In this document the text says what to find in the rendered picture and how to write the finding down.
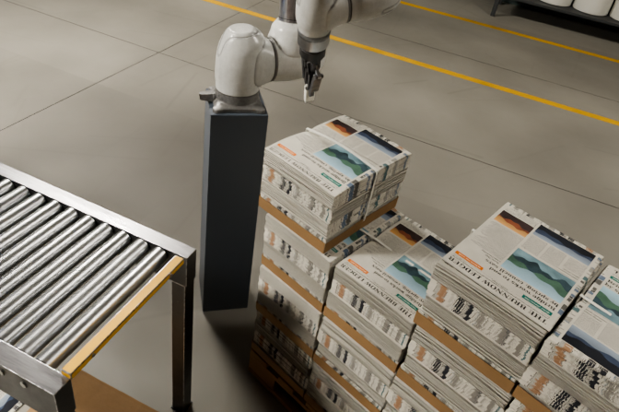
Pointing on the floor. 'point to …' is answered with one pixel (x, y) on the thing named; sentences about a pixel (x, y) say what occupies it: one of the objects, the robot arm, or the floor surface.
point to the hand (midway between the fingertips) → (309, 92)
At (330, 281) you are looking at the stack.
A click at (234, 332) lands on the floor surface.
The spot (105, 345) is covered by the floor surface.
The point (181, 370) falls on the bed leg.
